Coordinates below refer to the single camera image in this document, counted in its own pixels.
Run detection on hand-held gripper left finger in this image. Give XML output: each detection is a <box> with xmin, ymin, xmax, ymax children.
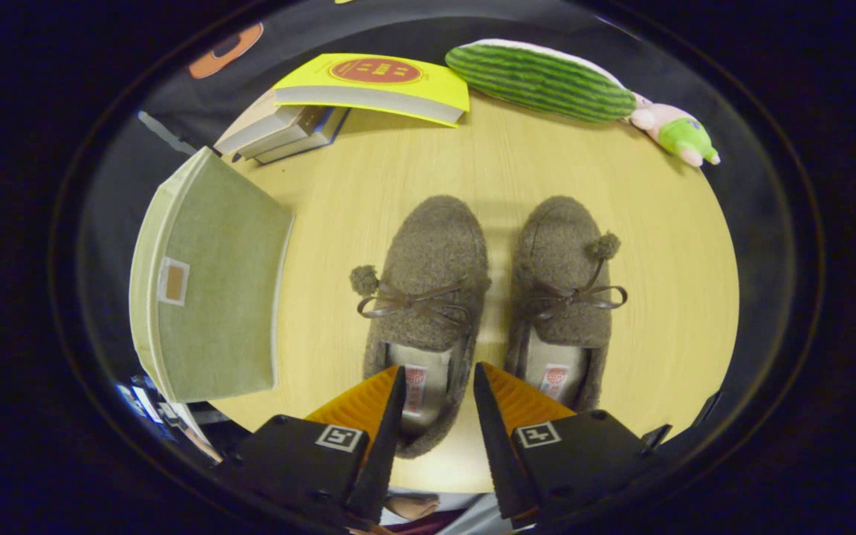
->
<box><xmin>220</xmin><ymin>364</ymin><xmax>408</xmax><ymax>530</ymax></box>

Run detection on pale green fabric storage box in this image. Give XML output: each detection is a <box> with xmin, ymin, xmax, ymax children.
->
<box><xmin>129</xmin><ymin>146</ymin><xmax>296</xmax><ymax>404</ymax></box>

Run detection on watermelon slice plush toy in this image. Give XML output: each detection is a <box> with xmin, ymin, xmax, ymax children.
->
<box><xmin>445</xmin><ymin>39</ymin><xmax>638</xmax><ymax>124</ymax></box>

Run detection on pink and green plush toy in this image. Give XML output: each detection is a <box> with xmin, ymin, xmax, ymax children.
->
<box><xmin>629</xmin><ymin>94</ymin><xmax>722</xmax><ymax>168</ymax></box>

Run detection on white paperback book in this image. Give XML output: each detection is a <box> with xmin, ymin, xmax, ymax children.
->
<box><xmin>235</xmin><ymin>108</ymin><xmax>332</xmax><ymax>161</ymax></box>

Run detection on blue white plastic packets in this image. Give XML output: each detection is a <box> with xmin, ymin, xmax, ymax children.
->
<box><xmin>116</xmin><ymin>375</ymin><xmax>213</xmax><ymax>454</ymax></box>

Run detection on brown fuzzy shoe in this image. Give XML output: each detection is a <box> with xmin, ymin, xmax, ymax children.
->
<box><xmin>350</xmin><ymin>195</ymin><xmax>492</xmax><ymax>459</ymax></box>
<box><xmin>504</xmin><ymin>195</ymin><xmax>628</xmax><ymax>413</ymax></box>

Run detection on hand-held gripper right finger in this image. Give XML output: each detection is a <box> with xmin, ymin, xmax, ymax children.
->
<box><xmin>473</xmin><ymin>362</ymin><xmax>655</xmax><ymax>522</ymax></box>

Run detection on blue cover book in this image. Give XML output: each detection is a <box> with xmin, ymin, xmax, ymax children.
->
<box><xmin>253</xmin><ymin>108</ymin><xmax>352</xmax><ymax>166</ymax></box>

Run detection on black backdrop cloth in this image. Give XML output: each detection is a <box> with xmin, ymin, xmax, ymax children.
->
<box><xmin>131</xmin><ymin>0</ymin><xmax>733</xmax><ymax>172</ymax></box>

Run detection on yellow book with red circle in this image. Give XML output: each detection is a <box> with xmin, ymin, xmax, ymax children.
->
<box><xmin>273</xmin><ymin>53</ymin><xmax>471</xmax><ymax>128</ymax></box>

